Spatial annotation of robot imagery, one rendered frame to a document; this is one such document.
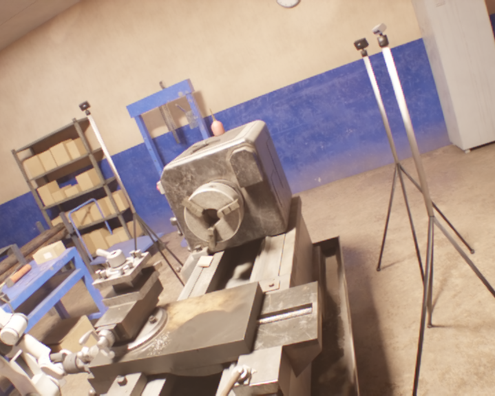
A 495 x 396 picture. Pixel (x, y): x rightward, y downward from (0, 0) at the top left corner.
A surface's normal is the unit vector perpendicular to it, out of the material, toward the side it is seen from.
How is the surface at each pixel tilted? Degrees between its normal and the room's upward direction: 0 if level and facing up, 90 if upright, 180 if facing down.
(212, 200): 90
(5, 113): 90
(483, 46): 90
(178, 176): 90
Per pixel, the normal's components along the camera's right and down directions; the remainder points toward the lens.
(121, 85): -0.18, 0.36
